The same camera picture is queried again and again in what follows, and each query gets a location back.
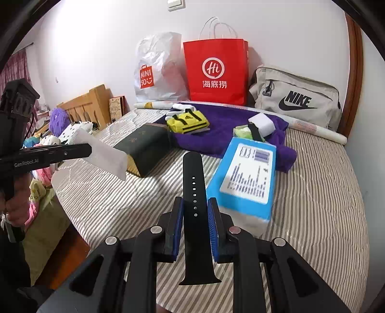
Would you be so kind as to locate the red paper shopping bag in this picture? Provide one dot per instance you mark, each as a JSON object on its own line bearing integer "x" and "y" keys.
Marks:
{"x": 216, "y": 60}

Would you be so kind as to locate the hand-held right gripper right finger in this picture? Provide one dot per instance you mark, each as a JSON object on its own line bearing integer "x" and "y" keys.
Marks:
{"x": 215, "y": 231}

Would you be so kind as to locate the wooden headboard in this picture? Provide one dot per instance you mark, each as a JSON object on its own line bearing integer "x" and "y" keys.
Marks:
{"x": 90, "y": 102}

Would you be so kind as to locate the person's left hand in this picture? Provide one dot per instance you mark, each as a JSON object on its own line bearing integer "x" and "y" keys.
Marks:
{"x": 18, "y": 207}

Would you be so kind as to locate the beige waist bag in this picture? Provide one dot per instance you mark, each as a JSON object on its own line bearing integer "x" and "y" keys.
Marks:
{"x": 300, "y": 90}

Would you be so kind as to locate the printed paper roll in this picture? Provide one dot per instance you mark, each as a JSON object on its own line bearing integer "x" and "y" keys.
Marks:
{"x": 315, "y": 129}

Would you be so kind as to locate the yellow striped pouch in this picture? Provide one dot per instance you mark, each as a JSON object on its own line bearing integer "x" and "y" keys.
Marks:
{"x": 188, "y": 122}

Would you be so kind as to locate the white plastic shopping bag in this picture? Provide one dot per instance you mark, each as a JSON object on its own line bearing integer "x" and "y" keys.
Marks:
{"x": 156, "y": 60}

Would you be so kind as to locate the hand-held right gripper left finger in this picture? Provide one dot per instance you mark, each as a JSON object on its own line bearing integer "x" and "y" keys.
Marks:
{"x": 176, "y": 228}

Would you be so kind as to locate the white light switch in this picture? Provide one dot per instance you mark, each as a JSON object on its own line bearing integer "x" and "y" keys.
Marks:
{"x": 176, "y": 4}

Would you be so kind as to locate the white dotted pillow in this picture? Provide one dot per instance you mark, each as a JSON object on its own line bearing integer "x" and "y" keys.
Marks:
{"x": 75, "y": 129}

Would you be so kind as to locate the dark green box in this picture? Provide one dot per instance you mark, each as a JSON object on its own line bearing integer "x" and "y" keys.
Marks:
{"x": 144, "y": 147}

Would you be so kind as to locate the brown framed book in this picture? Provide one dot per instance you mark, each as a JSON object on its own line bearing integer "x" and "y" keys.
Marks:
{"x": 117, "y": 108}

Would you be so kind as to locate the red plaid curtain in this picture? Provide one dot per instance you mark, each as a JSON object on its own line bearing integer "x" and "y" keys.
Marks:
{"x": 15, "y": 64}

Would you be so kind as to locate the light green bedsheet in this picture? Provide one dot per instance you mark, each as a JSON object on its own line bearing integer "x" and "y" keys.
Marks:
{"x": 45, "y": 228}

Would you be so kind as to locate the purple plush toy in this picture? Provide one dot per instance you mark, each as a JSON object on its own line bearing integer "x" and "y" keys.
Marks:
{"x": 59, "y": 122}

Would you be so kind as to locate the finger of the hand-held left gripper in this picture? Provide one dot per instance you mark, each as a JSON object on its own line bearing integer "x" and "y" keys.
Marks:
{"x": 75, "y": 152}

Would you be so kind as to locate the pink cloth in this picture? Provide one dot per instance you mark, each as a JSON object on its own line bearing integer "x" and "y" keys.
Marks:
{"x": 45, "y": 176}

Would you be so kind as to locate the light green cloth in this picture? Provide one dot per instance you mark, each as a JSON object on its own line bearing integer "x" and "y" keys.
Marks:
{"x": 242, "y": 132}

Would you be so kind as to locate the blue tissue pack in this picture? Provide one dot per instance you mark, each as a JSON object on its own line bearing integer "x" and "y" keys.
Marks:
{"x": 216, "y": 192}

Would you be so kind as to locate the white foam block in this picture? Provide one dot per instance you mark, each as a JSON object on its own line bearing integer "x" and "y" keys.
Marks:
{"x": 266, "y": 123}

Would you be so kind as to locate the purple towel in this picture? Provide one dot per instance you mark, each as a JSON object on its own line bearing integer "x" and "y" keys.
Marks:
{"x": 222, "y": 120}

